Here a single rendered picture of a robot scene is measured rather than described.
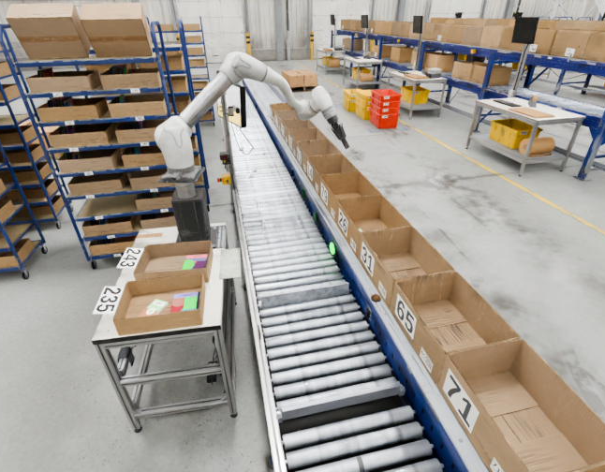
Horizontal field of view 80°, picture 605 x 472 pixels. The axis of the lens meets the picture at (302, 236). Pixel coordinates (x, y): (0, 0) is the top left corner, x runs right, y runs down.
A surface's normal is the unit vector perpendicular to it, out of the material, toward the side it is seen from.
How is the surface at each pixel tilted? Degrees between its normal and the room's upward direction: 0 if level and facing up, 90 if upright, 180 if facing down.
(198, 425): 0
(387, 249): 89
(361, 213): 89
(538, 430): 0
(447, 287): 90
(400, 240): 89
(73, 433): 0
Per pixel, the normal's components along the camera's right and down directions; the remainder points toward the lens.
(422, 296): 0.22, 0.50
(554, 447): 0.00, -0.83
